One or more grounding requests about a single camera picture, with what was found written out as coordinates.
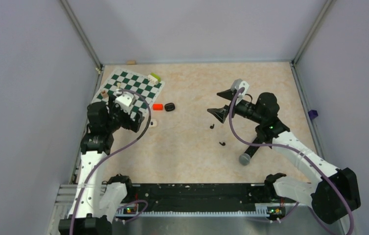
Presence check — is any black charging case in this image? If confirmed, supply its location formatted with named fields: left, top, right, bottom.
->
left=164, top=102, right=176, bottom=112

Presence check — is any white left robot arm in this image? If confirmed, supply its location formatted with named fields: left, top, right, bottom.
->
left=58, top=101, right=144, bottom=235

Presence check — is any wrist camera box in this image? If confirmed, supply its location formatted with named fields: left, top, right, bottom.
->
left=231, top=79, right=250, bottom=99
left=115, top=92, right=136, bottom=114

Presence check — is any black microphone grey head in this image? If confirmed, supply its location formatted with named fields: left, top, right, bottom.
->
left=238, top=146, right=260, bottom=166

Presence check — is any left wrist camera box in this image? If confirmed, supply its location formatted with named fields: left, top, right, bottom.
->
left=115, top=92, right=136, bottom=114

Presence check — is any small wooden cube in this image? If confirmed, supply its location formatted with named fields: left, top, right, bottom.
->
left=100, top=90, right=109, bottom=98

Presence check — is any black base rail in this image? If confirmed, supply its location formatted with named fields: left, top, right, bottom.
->
left=122, top=183, right=282, bottom=212

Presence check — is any orange red block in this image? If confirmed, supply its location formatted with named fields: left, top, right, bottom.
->
left=152, top=103, right=164, bottom=111

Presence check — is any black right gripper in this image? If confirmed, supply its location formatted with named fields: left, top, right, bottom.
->
left=208, top=89, right=264, bottom=124

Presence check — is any small purple object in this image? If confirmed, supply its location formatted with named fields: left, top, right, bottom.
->
left=308, top=110, right=319, bottom=120

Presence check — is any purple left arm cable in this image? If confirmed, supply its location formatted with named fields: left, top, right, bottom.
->
left=69, top=89, right=153, bottom=235

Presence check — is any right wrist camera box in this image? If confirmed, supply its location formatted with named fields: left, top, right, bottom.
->
left=231, top=79, right=250, bottom=99

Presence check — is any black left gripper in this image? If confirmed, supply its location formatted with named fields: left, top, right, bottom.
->
left=105, top=94, right=144, bottom=133

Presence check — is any green white chessboard mat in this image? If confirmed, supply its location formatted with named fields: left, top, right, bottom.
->
left=92, top=68, right=165, bottom=118

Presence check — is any green white toy block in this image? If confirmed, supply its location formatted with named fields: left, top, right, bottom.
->
left=148, top=73, right=161, bottom=85

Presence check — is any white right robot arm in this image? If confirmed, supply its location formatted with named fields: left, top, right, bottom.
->
left=208, top=89, right=361, bottom=224

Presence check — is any wooden cork piece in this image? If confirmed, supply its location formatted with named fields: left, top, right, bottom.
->
left=126, top=60, right=137, bottom=65

